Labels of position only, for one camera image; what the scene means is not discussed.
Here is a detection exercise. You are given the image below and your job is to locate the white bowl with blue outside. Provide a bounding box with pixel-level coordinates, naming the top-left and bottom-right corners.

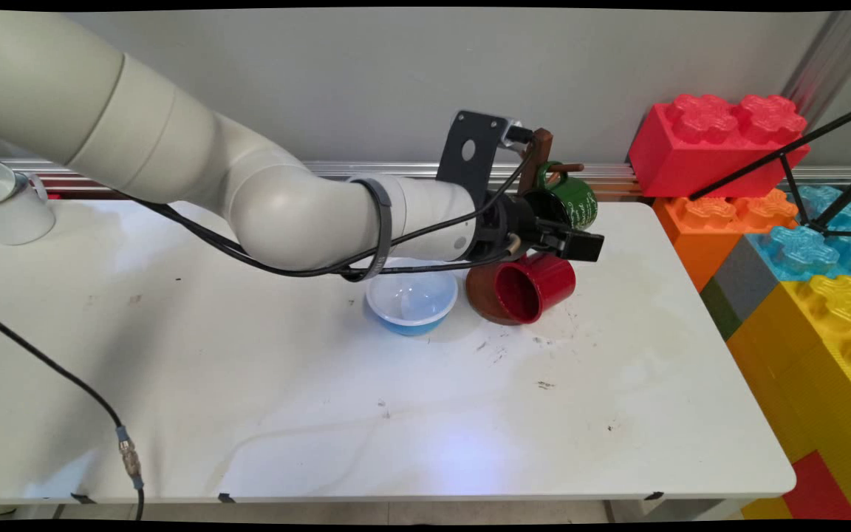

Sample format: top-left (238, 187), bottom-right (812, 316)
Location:
top-left (365, 259), bottom-right (459, 337)

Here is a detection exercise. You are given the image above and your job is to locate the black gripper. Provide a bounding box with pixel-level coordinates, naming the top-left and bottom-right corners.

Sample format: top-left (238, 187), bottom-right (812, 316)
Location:
top-left (474, 194), bottom-right (605, 263)

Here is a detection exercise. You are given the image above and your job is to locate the white mug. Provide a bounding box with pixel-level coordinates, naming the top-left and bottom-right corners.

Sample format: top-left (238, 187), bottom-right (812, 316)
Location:
top-left (0, 159), bottom-right (55, 246)

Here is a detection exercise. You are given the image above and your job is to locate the grey cable strap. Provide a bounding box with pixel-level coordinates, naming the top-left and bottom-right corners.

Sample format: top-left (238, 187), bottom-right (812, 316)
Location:
top-left (348, 176), bottom-right (394, 283)

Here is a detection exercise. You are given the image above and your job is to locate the light blue building block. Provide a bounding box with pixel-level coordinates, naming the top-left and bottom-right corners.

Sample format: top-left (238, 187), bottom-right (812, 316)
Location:
top-left (747, 185), bottom-right (851, 283)

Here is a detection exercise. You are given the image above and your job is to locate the small yellow building block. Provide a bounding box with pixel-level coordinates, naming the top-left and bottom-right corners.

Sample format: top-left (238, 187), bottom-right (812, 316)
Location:
top-left (739, 497), bottom-right (792, 520)

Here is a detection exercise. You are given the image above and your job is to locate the black cable with grey plug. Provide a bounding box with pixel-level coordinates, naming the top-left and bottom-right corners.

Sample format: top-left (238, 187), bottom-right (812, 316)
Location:
top-left (126, 194), bottom-right (522, 282)

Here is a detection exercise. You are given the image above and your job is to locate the black cable with metal connector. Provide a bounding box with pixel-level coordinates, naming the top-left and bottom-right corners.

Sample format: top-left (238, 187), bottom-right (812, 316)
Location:
top-left (0, 307), bottom-right (146, 520)

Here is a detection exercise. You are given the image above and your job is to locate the black camera cable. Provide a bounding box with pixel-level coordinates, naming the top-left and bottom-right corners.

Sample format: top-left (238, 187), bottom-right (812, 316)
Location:
top-left (126, 140), bottom-right (537, 280)

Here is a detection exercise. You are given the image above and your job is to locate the grey building block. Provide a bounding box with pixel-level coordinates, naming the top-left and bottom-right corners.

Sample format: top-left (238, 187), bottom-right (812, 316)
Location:
top-left (712, 236), bottom-right (785, 326)

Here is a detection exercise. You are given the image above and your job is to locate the green enamel mug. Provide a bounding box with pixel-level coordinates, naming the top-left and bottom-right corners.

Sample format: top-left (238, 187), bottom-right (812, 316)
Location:
top-left (522, 161), bottom-right (598, 252)

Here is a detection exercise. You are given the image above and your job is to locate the red building block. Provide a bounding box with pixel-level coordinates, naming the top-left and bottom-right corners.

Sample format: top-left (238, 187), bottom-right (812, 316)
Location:
top-left (782, 451), bottom-right (851, 520)

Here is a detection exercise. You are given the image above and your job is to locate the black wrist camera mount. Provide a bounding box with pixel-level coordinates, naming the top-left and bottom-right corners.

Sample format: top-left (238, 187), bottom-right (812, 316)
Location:
top-left (437, 111), bottom-right (537, 208)

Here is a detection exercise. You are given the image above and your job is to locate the black tripod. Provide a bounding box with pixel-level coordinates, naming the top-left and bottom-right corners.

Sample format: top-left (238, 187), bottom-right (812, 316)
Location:
top-left (689, 100), bottom-right (851, 241)

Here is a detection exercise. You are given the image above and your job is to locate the brown wooden mug tree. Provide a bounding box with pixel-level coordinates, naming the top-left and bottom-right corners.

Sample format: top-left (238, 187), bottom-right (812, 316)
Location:
top-left (465, 127), bottom-right (586, 326)

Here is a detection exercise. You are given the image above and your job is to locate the orange building block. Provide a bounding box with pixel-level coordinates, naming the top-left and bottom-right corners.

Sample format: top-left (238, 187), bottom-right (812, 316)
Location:
top-left (652, 190), bottom-right (798, 293)

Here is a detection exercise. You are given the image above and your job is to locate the big red two-stud block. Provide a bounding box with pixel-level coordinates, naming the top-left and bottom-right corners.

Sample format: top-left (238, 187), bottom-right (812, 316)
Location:
top-left (627, 94), bottom-right (810, 200)

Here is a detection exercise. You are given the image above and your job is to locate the aluminium post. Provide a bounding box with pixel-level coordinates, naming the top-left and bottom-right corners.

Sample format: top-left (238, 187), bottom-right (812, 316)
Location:
top-left (780, 11), bottom-right (851, 126)

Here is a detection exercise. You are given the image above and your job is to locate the red enamel mug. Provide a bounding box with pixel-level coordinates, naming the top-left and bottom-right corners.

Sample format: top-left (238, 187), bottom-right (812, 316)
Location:
top-left (494, 253), bottom-right (578, 326)

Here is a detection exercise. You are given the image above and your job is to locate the aluminium rail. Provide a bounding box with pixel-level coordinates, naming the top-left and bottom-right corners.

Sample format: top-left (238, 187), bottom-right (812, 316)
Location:
top-left (0, 157), bottom-right (851, 202)

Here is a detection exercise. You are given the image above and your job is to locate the dark green building block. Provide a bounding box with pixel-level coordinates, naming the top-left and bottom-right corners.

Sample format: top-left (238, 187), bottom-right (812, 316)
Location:
top-left (699, 277), bottom-right (744, 342)

